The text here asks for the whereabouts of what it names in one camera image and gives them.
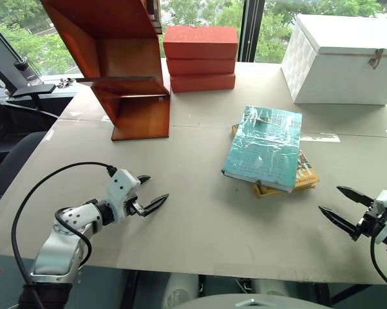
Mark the grey robot torso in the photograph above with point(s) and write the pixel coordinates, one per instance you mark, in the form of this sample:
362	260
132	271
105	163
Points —
251	302

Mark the metal box latch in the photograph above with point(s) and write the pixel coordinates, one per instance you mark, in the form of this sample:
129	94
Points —
376	59

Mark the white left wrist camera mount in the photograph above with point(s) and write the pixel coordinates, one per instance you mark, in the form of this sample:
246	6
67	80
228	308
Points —
120	185

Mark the white lidded storage box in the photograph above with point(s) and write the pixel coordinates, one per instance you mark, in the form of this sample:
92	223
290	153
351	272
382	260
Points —
338	74

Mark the brown wooden bookshelf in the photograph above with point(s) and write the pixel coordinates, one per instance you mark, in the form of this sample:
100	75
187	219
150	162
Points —
122	48

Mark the yellow paperback book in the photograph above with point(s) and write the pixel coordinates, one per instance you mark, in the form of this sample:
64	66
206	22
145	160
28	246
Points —
306	174

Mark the black window post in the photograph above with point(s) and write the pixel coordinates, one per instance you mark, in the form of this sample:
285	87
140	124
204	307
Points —
251	29

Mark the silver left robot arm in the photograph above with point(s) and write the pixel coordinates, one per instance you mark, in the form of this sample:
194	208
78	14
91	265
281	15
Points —
58	248

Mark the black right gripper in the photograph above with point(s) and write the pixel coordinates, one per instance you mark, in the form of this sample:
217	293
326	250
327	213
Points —
371	222

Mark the teal hardcover book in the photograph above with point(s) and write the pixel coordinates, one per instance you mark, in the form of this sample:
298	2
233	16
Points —
265	148

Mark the grey clamp pole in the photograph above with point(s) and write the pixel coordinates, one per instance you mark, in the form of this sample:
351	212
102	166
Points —
27	72

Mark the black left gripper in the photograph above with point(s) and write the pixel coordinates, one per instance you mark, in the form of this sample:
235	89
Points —
134	207

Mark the thin red block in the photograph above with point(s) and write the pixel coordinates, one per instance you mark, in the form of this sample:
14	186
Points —
202	83
199	66

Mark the black office chair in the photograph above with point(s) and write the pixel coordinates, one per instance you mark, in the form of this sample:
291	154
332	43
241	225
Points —
16	154

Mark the large red block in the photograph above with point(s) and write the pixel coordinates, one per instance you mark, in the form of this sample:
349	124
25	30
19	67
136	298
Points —
199	42

